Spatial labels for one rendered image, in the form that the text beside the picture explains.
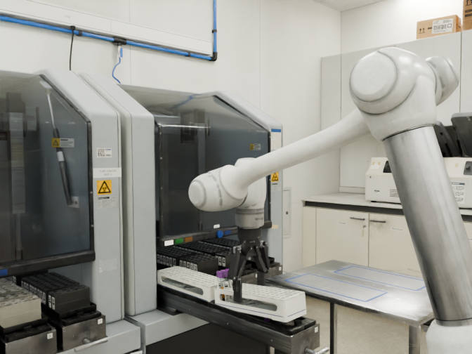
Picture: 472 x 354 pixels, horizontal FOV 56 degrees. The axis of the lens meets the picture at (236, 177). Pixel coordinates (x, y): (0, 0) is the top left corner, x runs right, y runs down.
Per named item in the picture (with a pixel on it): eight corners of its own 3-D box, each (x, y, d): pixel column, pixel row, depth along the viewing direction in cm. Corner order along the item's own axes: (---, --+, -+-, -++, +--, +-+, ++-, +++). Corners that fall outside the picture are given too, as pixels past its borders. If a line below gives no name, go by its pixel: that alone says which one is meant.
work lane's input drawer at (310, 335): (147, 303, 169) (146, 280, 168) (175, 295, 179) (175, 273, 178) (304, 368, 118) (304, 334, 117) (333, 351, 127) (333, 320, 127)
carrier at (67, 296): (87, 304, 143) (87, 285, 143) (90, 305, 142) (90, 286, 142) (51, 313, 135) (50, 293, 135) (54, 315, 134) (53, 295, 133)
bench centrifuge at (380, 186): (362, 201, 365) (363, 122, 362) (399, 196, 408) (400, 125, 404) (431, 207, 325) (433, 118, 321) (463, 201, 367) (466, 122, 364)
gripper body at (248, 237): (248, 229, 133) (248, 260, 134) (267, 226, 139) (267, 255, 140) (231, 226, 139) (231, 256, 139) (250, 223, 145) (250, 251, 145)
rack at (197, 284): (156, 286, 167) (156, 270, 167) (177, 281, 174) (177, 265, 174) (208, 305, 146) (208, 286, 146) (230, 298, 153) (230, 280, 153)
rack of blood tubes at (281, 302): (214, 307, 145) (213, 288, 145) (236, 300, 152) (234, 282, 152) (286, 322, 124) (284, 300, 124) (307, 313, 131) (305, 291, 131)
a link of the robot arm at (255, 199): (246, 205, 146) (219, 208, 136) (246, 157, 145) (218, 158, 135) (273, 207, 139) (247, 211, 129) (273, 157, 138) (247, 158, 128)
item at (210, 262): (215, 271, 183) (215, 256, 182) (218, 272, 181) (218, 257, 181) (193, 277, 174) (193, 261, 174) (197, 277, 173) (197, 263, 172)
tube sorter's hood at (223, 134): (92, 231, 196) (89, 85, 192) (198, 217, 239) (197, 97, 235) (162, 248, 160) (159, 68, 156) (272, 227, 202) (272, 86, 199)
